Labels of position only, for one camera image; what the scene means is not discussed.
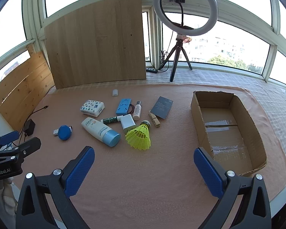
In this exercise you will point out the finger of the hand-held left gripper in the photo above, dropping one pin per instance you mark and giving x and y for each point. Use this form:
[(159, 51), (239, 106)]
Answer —
[(8, 137), (26, 146)]

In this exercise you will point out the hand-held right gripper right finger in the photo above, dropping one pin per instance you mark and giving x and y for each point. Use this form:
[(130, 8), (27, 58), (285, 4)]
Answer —
[(208, 171)]

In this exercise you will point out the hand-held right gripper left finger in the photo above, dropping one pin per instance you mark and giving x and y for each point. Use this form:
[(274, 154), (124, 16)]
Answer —
[(79, 169)]

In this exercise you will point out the cardboard box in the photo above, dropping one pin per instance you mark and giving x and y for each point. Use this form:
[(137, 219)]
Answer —
[(228, 136)]

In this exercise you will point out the white sunscreen bottle blue cap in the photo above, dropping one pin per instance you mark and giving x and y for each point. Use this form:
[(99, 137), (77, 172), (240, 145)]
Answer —
[(95, 128)]

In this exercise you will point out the green cream tube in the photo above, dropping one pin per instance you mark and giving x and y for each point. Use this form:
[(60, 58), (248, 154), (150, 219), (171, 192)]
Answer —
[(109, 120)]

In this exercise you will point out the yellow shuttlecock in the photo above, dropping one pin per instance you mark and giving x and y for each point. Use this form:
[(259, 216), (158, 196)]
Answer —
[(138, 136)]

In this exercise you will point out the white charger plug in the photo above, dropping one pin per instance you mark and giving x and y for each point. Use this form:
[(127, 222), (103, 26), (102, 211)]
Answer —
[(127, 121)]

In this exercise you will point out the blue plastic case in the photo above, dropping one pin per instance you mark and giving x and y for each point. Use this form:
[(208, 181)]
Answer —
[(122, 106)]

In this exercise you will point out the small white spray bottle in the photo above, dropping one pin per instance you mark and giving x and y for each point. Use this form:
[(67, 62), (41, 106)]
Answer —
[(137, 112)]

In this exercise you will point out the small white cap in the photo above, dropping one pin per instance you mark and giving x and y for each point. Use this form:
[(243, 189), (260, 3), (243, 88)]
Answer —
[(115, 92)]

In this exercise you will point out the person's left hand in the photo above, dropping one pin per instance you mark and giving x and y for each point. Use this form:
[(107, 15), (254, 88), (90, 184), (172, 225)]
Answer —
[(7, 193)]

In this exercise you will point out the black power adapter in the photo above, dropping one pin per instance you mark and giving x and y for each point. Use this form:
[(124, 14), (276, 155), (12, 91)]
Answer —
[(29, 126)]

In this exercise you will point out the small patterned wrapper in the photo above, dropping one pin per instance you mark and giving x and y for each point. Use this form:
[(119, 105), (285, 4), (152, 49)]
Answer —
[(55, 132)]

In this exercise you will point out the blue round disc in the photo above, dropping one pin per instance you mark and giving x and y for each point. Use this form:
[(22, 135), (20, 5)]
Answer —
[(64, 132)]

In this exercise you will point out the pine plank board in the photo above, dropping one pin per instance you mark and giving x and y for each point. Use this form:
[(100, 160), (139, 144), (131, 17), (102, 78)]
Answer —
[(21, 88)]

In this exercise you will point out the patterned tissue pack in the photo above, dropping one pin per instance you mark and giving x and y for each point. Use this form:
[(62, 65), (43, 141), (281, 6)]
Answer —
[(91, 107)]

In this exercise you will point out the wooden clothespin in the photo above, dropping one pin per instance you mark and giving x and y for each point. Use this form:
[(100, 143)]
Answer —
[(155, 120)]

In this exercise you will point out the black power strip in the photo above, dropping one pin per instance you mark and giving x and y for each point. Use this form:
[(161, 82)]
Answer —
[(151, 70)]

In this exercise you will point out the black tripod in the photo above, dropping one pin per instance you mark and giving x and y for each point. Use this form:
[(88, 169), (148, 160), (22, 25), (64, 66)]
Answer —
[(175, 59)]

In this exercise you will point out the large light wooden board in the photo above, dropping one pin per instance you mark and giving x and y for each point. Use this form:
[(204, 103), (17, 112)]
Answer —
[(95, 40)]

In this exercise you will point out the red patterned paper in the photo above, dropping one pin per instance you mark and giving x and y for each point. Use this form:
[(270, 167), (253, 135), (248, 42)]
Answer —
[(184, 38)]

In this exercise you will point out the white window frame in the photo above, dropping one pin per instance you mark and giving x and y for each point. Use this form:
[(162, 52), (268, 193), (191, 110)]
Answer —
[(34, 16)]

